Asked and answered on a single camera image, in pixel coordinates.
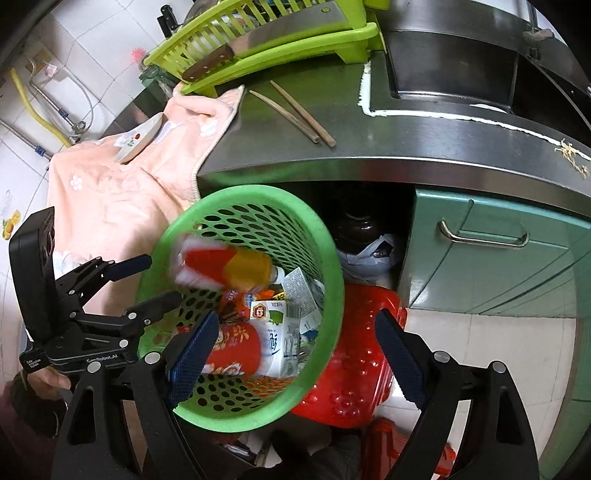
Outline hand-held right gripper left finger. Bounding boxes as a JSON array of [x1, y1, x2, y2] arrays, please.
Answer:
[[51, 310, 220, 480]]

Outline red and gold drink bottle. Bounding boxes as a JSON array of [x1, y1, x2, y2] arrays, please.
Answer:
[[173, 234, 286, 294]]

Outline wooden handled kitchen knife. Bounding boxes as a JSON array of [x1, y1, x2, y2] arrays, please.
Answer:
[[181, 10, 347, 84]]

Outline green plastic dish rack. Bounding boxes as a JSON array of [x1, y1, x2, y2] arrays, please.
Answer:
[[143, 0, 389, 97]]

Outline white and blue milk carton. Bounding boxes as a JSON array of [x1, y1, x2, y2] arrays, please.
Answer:
[[249, 299, 303, 377]]

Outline yellow food scraps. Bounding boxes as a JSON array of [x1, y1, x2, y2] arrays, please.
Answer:
[[554, 141, 591, 180]]

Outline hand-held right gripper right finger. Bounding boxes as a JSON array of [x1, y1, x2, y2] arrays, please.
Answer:
[[374, 309, 541, 480]]

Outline metal water pipe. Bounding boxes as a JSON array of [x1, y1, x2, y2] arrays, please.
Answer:
[[0, 120, 51, 160], [28, 58, 95, 134]]

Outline green cabinet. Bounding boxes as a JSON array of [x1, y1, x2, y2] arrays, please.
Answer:
[[399, 187, 591, 467]]

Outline stainless steel sink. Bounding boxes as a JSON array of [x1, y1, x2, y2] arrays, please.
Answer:
[[385, 0, 591, 121]]

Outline red plastic stool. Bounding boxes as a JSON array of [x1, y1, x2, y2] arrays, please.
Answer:
[[291, 285, 458, 480]]

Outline fruit wall sticker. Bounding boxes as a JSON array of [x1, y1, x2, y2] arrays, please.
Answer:
[[0, 210, 21, 241]]

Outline white floral plate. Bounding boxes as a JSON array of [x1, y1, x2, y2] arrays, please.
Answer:
[[113, 112, 165, 164]]

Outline dark green container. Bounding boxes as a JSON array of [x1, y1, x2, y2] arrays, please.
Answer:
[[142, 65, 181, 95]]

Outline green plastic basket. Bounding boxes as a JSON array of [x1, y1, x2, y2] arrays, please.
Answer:
[[139, 185, 346, 433]]

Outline white plastic bag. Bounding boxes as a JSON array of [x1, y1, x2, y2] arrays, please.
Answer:
[[336, 233, 407, 282]]

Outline peach floral blanket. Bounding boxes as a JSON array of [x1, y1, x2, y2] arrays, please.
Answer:
[[46, 84, 245, 324]]

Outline wooden chopstick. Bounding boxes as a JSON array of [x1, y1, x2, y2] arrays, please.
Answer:
[[249, 90, 320, 144], [270, 80, 337, 148]]

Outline red cartoon paper cup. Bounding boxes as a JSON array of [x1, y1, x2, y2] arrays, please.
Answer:
[[203, 320, 271, 377]]

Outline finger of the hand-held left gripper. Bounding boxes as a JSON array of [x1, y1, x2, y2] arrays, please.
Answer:
[[55, 255, 153, 315], [69, 291, 183, 333]]

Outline yellow hose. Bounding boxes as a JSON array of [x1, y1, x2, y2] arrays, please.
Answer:
[[10, 68, 75, 148]]

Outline orange snack packet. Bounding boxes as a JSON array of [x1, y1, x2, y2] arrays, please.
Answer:
[[221, 286, 287, 324]]

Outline person's left hand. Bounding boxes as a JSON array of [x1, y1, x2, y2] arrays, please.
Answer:
[[21, 368, 72, 393]]

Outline metal drawer handle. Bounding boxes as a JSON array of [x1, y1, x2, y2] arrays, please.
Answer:
[[438, 220, 530, 248]]

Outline black handled knife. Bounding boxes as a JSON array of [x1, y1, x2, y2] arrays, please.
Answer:
[[157, 4, 183, 31]]

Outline dark ceramic jar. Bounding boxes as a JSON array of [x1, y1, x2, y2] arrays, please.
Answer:
[[330, 203, 384, 252]]

